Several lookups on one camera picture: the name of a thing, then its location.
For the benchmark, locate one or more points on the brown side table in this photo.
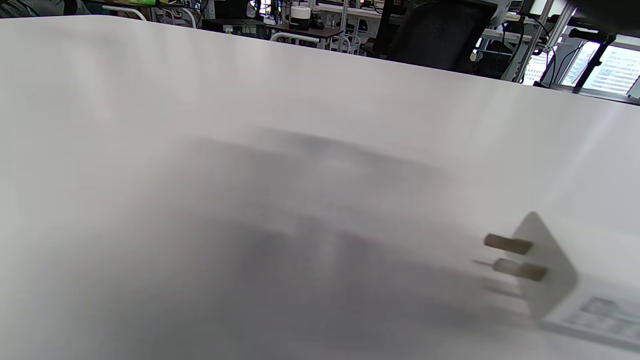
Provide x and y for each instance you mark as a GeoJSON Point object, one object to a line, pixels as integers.
{"type": "Point", "coordinates": [305, 32]}

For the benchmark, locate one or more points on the white and black cylinder speaker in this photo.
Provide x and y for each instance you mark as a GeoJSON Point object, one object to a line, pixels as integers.
{"type": "Point", "coordinates": [300, 14]}

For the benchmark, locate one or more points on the white rolling cart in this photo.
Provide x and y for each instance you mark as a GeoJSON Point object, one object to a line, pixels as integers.
{"type": "Point", "coordinates": [295, 36]}

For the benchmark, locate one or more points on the black office chair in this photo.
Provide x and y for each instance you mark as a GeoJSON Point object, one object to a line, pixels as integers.
{"type": "Point", "coordinates": [435, 35]}

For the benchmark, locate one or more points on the aluminium frame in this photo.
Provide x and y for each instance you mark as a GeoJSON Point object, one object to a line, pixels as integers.
{"type": "Point", "coordinates": [537, 50]}

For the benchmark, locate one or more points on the white cart with grey top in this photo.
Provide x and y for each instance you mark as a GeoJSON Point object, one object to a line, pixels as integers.
{"type": "Point", "coordinates": [30, 7]}

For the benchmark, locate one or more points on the person's left hand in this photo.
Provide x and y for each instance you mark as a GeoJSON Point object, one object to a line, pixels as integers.
{"type": "Point", "coordinates": [620, 10]}

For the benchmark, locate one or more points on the white charger head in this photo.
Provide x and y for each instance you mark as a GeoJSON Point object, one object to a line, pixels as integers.
{"type": "Point", "coordinates": [550, 270]}

